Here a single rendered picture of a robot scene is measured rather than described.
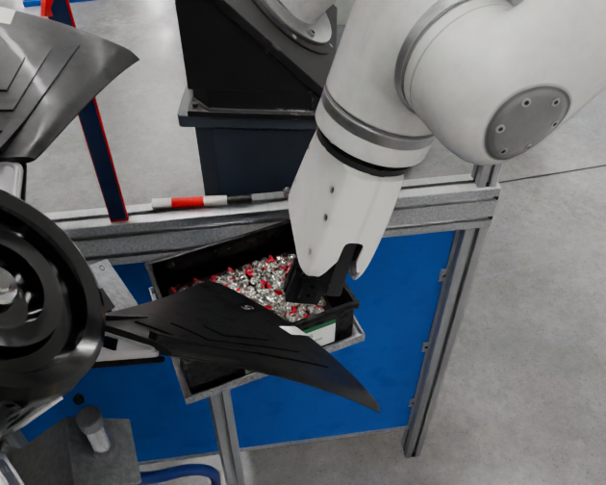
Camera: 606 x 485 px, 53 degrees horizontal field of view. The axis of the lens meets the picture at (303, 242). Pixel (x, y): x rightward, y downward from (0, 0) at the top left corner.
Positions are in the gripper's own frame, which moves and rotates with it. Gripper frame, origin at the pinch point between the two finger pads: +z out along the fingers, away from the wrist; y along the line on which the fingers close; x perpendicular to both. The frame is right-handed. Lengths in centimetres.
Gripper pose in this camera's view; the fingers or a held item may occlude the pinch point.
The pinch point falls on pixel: (306, 282)
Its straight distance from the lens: 53.5
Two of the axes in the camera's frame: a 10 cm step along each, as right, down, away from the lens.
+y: 1.4, 7.0, -7.0
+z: -2.8, 7.1, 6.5
